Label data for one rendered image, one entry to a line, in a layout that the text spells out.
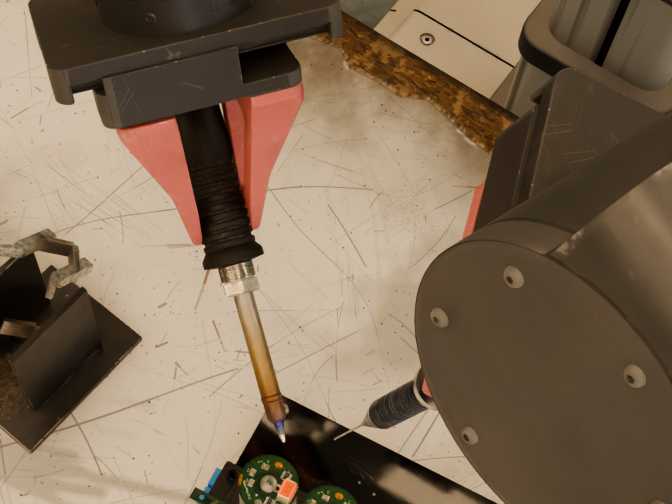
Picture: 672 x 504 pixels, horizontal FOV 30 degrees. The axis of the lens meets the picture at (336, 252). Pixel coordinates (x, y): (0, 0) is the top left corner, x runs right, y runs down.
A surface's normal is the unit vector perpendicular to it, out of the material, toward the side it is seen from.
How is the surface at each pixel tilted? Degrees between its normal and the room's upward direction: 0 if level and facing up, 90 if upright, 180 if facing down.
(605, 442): 78
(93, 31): 29
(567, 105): 20
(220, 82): 61
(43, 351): 90
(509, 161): 70
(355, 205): 0
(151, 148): 82
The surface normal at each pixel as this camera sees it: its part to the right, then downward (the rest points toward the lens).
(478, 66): 0.06, -0.44
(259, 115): 0.33, 0.79
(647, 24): -0.57, 0.72
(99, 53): -0.11, -0.80
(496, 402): -0.75, 0.44
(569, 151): 0.39, -0.32
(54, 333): 0.78, 0.58
